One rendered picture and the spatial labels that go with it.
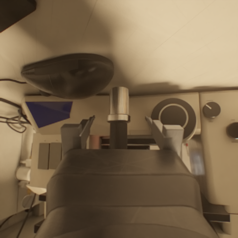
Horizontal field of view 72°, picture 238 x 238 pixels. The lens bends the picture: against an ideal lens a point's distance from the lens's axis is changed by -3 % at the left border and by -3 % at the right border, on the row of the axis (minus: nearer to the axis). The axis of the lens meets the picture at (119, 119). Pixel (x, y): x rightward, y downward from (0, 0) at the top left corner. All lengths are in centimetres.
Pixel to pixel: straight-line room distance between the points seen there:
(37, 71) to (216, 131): 25
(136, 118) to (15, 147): 62
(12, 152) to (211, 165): 71
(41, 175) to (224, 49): 35
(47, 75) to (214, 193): 27
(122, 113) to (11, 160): 64
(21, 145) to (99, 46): 71
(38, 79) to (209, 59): 18
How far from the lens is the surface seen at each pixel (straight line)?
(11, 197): 84
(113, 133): 22
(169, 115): 24
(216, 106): 28
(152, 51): 18
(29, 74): 21
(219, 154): 29
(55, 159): 34
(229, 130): 28
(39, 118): 34
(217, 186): 29
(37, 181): 38
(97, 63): 17
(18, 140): 82
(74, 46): 17
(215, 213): 26
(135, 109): 29
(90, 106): 29
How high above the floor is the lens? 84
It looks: 9 degrees down
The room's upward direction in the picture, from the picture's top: 179 degrees counter-clockwise
